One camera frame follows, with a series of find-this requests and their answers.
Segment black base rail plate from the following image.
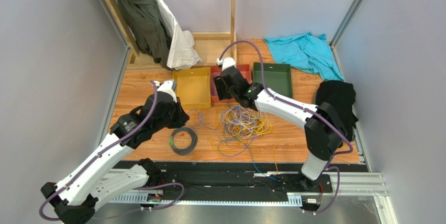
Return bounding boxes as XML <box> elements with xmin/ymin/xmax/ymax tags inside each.
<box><xmin>104</xmin><ymin>161</ymin><xmax>333</xmax><ymax>204</ymax></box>

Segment grey coiled cable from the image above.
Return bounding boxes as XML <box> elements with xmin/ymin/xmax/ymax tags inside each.
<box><xmin>169</xmin><ymin>127</ymin><xmax>198</xmax><ymax>156</ymax></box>

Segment cyan cloth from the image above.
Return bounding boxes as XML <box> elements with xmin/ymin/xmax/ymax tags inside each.
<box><xmin>264</xmin><ymin>32</ymin><xmax>344</xmax><ymax>81</ymax></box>

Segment yellow plastic bin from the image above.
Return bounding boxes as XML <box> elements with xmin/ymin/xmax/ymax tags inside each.
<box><xmin>172</xmin><ymin>67</ymin><xmax>211</xmax><ymax>110</ymax></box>

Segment black cloth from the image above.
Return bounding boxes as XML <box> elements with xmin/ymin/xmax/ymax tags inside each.
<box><xmin>314</xmin><ymin>80</ymin><xmax>358</xmax><ymax>142</ymax></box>

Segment white cloth hanging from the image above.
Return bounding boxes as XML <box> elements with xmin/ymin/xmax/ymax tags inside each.
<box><xmin>155</xmin><ymin>0</ymin><xmax>203</xmax><ymax>70</ymax></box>

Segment red plastic bin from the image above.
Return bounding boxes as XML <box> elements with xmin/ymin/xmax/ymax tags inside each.
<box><xmin>210</xmin><ymin>64</ymin><xmax>252</xmax><ymax>104</ymax></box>

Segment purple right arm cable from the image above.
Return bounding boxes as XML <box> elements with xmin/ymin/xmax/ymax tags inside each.
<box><xmin>217</xmin><ymin>40</ymin><xmax>354</xmax><ymax>170</ymax></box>

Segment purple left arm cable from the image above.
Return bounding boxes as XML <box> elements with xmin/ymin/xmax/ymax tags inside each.
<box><xmin>38</xmin><ymin>80</ymin><xmax>159</xmax><ymax>221</ymax></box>

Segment wooden frame stand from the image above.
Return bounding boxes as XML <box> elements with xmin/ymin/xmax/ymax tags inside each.
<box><xmin>103</xmin><ymin>0</ymin><xmax>237</xmax><ymax>69</ymax></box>

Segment olive green cloth hanging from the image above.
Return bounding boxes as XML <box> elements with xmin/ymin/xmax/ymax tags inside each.
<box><xmin>117</xmin><ymin>0</ymin><xmax>172</xmax><ymax>70</ymax></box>

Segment green plastic bin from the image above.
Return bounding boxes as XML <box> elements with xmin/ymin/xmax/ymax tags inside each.
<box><xmin>263</xmin><ymin>63</ymin><xmax>294</xmax><ymax>98</ymax></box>

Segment yellow cable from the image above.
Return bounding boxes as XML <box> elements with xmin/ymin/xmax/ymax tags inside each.
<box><xmin>207</xmin><ymin>102</ymin><xmax>280</xmax><ymax>174</ymax></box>

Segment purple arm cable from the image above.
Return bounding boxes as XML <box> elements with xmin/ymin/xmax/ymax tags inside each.
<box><xmin>217</xmin><ymin>40</ymin><xmax>354</xmax><ymax>170</ymax></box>
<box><xmin>38</xmin><ymin>80</ymin><xmax>159</xmax><ymax>221</ymax></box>

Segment white cable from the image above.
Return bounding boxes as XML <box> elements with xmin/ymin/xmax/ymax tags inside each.
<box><xmin>217</xmin><ymin>103</ymin><xmax>268</xmax><ymax>139</ymax></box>

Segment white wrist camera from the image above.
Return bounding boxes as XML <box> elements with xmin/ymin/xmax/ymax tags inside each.
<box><xmin>154</xmin><ymin>79</ymin><xmax>177</xmax><ymax>103</ymax></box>
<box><xmin>216</xmin><ymin>57</ymin><xmax>237</xmax><ymax>71</ymax></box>

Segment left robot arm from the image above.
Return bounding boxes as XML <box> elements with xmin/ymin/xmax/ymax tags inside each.
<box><xmin>39</xmin><ymin>87</ymin><xmax>189</xmax><ymax>223</ymax></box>

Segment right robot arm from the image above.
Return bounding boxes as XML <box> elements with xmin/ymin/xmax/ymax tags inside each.
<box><xmin>213</xmin><ymin>66</ymin><xmax>347</xmax><ymax>181</ymax></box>

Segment aluminium frame rail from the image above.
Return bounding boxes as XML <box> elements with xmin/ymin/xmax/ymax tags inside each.
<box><xmin>94</xmin><ymin>167</ymin><xmax>397</xmax><ymax>223</ymax></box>

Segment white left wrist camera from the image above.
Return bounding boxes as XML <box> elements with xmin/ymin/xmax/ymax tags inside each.
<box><xmin>154</xmin><ymin>79</ymin><xmax>177</xmax><ymax>103</ymax></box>

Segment blue cable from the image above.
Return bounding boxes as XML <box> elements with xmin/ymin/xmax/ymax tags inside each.
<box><xmin>186</xmin><ymin>109</ymin><xmax>283</xmax><ymax>183</ymax></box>
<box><xmin>210</xmin><ymin>72</ymin><xmax>252</xmax><ymax>99</ymax></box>

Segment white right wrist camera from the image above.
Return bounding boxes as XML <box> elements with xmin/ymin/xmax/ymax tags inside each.
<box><xmin>216</xmin><ymin>57</ymin><xmax>237</xmax><ymax>71</ymax></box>

